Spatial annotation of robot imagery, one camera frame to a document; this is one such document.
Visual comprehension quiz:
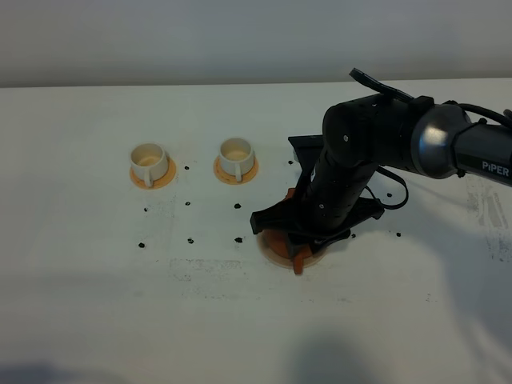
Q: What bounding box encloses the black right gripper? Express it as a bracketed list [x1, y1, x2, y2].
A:
[250, 150, 382, 254]

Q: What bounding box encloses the brown clay teapot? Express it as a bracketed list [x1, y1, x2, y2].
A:
[265, 186, 317, 277]

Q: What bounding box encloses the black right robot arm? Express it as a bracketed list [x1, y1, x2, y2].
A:
[250, 94, 511, 258]

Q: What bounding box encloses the beige round teapot coaster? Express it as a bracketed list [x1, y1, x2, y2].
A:
[257, 230, 326, 275]

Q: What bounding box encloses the right orange coaster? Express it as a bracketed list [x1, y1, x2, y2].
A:
[213, 156, 259, 186]

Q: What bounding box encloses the orange coaster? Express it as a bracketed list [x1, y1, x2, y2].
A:
[213, 156, 259, 186]
[130, 157, 176, 190]

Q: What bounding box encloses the right white teacup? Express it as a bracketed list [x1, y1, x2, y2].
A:
[219, 138, 255, 183]

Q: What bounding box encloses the white teacup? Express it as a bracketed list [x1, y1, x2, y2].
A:
[219, 138, 255, 183]
[130, 142, 169, 188]

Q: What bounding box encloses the left orange coaster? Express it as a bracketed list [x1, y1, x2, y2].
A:
[130, 157, 176, 190]

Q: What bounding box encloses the left white teacup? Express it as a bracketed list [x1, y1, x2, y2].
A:
[130, 142, 169, 188]

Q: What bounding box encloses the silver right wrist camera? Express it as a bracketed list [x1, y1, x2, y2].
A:
[288, 134, 326, 179]

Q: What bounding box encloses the black right camera cable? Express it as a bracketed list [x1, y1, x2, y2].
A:
[347, 67, 512, 211]

